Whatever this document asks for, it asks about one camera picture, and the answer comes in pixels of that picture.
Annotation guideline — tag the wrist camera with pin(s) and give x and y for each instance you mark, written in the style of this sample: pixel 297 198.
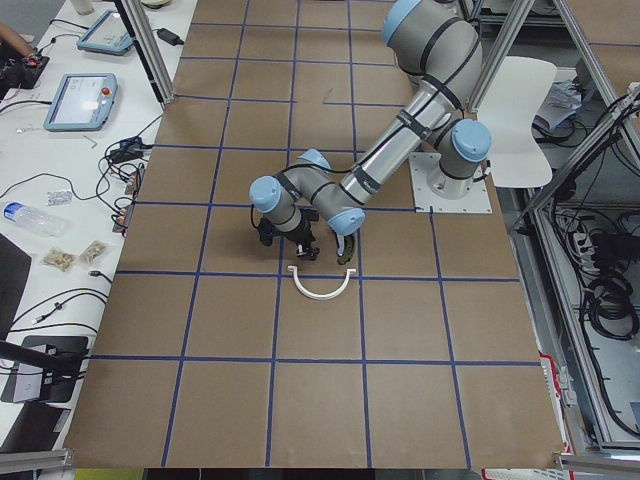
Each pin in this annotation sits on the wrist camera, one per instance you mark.
pixel 266 232

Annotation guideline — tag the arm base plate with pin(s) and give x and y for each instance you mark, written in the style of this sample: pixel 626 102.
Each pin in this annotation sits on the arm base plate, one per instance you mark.
pixel 434 192

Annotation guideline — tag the near blue teach pendant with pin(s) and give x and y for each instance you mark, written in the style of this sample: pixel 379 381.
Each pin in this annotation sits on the near blue teach pendant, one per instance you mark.
pixel 83 102

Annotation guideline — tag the white plastic chair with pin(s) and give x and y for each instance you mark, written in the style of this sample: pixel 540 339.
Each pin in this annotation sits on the white plastic chair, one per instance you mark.
pixel 508 109

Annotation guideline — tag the black brake pad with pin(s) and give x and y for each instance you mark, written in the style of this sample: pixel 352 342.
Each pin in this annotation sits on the black brake pad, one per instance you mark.
pixel 311 215

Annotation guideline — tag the olive green brake shoe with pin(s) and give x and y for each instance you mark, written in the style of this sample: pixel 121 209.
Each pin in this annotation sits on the olive green brake shoe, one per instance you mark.
pixel 345 248

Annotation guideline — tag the black power adapter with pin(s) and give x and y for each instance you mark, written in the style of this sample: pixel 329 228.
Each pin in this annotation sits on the black power adapter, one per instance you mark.
pixel 169 37

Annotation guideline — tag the aluminium frame post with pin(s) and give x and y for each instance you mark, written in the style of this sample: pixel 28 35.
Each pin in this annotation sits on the aluminium frame post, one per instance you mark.
pixel 140 31

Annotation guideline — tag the bag of wooden parts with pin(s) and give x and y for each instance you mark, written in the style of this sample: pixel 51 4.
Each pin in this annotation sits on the bag of wooden parts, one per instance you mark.
pixel 58 259

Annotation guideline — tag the white curved plastic bracket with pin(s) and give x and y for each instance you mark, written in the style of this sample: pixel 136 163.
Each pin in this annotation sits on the white curved plastic bracket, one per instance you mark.
pixel 321 289

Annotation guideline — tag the clear plastic water bottle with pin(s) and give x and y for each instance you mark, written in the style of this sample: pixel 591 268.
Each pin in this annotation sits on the clear plastic water bottle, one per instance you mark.
pixel 33 219

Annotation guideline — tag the far blue teach pendant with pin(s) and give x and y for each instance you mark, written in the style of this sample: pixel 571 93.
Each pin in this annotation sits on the far blue teach pendant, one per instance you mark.
pixel 108 35

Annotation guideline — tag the blue teach pendant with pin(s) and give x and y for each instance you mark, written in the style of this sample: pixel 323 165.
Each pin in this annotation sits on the blue teach pendant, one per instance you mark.
pixel 108 35
pixel 83 102

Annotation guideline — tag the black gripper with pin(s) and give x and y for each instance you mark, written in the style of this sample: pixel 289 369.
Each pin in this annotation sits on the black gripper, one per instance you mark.
pixel 301 235

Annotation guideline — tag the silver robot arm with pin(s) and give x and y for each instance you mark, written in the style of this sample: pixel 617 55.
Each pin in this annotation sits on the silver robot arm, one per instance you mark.
pixel 441 50

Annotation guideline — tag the grey dock with cables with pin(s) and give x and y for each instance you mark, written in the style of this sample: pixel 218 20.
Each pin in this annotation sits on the grey dock with cables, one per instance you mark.
pixel 44 368

